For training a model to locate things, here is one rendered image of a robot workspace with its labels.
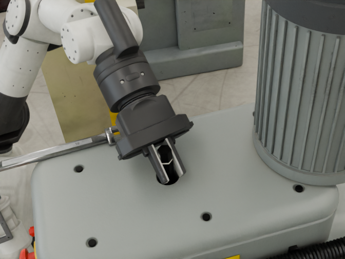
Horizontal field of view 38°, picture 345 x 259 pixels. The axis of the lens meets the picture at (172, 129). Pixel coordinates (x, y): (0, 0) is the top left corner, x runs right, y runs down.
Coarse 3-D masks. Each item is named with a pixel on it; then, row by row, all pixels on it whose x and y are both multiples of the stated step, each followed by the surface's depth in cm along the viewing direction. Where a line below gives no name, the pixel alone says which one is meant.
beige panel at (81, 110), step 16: (80, 0) 245; (48, 64) 266; (64, 64) 268; (80, 64) 271; (48, 80) 273; (64, 80) 275; (80, 80) 278; (64, 96) 283; (80, 96) 286; (96, 96) 289; (64, 112) 291; (80, 112) 294; (96, 112) 297; (64, 128) 300; (80, 128) 303; (96, 128) 306
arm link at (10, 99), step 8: (0, 96) 109; (8, 96) 109; (0, 104) 110; (8, 104) 111; (16, 104) 112; (0, 112) 111; (8, 112) 112; (16, 112) 114; (0, 120) 112; (8, 120) 114; (16, 120) 117; (0, 128) 113; (8, 128) 116; (16, 128) 119
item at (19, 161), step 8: (112, 128) 88; (96, 136) 86; (104, 136) 86; (112, 136) 86; (64, 144) 86; (72, 144) 85; (80, 144) 85; (88, 144) 85; (96, 144) 86; (112, 144) 85; (32, 152) 85; (40, 152) 85; (48, 152) 85; (56, 152) 85; (64, 152) 85; (8, 160) 84; (16, 160) 84; (24, 160) 84; (32, 160) 84; (40, 160) 84; (0, 168) 83; (8, 168) 83
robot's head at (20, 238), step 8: (0, 208) 105; (8, 208) 108; (8, 216) 107; (0, 224) 106; (8, 224) 107; (16, 224) 109; (0, 232) 106; (16, 232) 107; (24, 232) 109; (8, 240) 107; (16, 240) 107; (24, 240) 109; (0, 248) 108; (8, 248) 107; (16, 248) 107
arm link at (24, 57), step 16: (16, 0) 97; (16, 16) 96; (16, 32) 97; (16, 48) 103; (32, 48) 104; (48, 48) 107; (0, 64) 107; (16, 64) 105; (32, 64) 107; (0, 80) 108; (16, 80) 108; (32, 80) 110; (16, 96) 110
